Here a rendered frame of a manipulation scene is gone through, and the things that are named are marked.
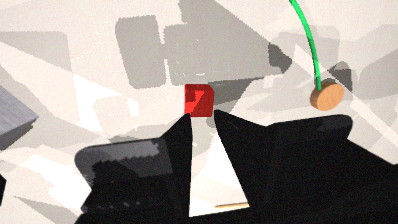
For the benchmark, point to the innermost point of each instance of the red block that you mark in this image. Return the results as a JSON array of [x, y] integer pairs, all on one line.
[[199, 100]]

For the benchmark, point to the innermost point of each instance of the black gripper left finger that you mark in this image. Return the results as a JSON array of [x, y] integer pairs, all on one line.
[[168, 156]]

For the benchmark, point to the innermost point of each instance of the round wooden button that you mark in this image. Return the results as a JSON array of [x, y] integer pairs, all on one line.
[[328, 97]]

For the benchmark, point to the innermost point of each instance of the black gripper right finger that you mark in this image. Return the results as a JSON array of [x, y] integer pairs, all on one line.
[[255, 150]]

